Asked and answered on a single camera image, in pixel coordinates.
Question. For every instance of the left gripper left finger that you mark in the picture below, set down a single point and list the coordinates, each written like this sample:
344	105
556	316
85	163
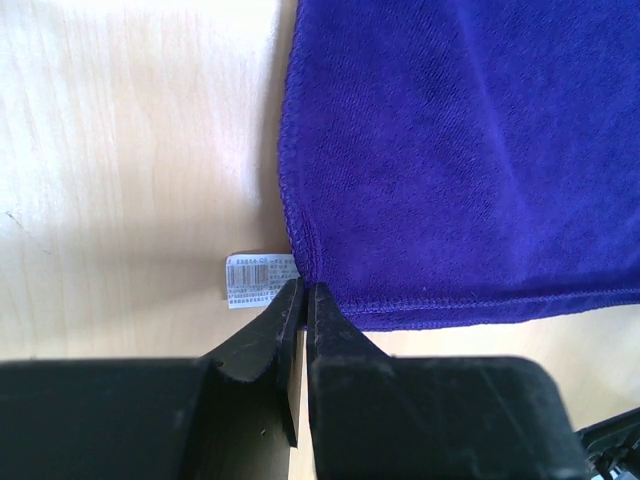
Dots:
232	413

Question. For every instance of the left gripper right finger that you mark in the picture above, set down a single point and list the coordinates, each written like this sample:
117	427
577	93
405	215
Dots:
375	416

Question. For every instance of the purple towel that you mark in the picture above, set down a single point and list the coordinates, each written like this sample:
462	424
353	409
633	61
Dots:
449	163

